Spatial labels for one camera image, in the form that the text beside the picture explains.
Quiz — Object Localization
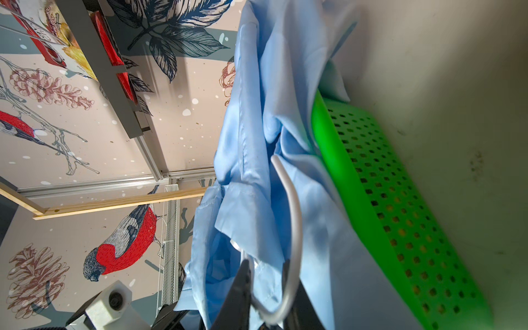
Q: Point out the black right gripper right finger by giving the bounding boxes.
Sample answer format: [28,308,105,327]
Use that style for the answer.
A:
[283,282,325,330]

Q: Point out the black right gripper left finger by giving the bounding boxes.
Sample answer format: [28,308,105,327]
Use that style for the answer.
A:
[210,259,252,330]

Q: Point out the white wire hanger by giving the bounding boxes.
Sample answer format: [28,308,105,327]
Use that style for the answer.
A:
[230,154,304,327]

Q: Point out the light blue long-sleeve shirt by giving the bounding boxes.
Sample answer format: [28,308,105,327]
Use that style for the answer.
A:
[177,1,421,329]

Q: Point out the green plastic mesh basket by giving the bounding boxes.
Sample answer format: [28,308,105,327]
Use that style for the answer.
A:
[312,94,494,329]

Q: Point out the white cassava chips bag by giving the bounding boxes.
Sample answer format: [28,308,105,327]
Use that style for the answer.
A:
[1,1,97,80]

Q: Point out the white wire mesh shelf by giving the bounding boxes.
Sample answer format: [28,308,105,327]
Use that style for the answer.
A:
[157,199,180,311]

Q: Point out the aluminium frame corner post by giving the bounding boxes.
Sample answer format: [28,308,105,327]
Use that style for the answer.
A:
[134,111,169,182]

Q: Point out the wooden clothes rack frame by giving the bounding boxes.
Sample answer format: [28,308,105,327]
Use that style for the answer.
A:
[1,183,206,221]

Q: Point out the black wall-mounted basket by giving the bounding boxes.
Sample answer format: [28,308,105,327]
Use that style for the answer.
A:
[56,0,143,138]

